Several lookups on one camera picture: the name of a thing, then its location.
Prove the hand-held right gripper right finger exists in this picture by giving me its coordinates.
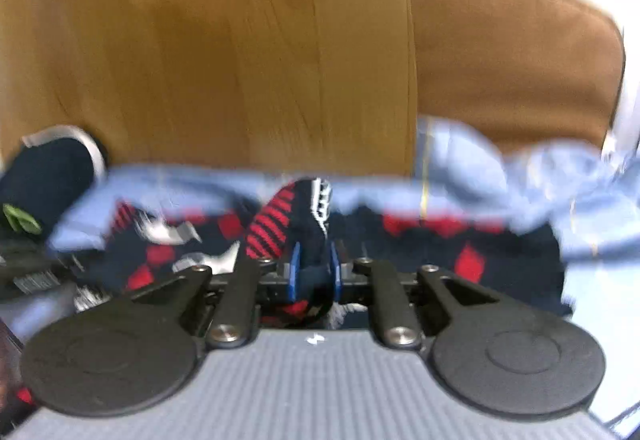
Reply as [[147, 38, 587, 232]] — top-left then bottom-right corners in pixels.
[[329, 241, 501, 350]]

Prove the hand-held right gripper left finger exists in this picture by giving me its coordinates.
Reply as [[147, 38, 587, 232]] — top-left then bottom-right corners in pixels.
[[131, 241, 302, 350]]

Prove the black red white patterned sweater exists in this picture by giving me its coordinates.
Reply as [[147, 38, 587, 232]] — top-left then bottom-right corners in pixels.
[[74, 177, 573, 332]]

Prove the navy garment with green cuff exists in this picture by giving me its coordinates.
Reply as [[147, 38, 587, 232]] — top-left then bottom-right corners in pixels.
[[0, 124, 108, 241]]

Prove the wooden headboard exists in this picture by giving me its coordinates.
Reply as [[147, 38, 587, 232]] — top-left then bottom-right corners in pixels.
[[0, 0, 418, 176]]

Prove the brown upholstered cushion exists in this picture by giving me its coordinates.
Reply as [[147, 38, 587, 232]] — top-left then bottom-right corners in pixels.
[[407, 0, 626, 153]]

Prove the blue plaid bed sheet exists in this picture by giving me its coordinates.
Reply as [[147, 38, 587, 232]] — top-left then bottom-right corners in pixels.
[[0, 115, 640, 440]]

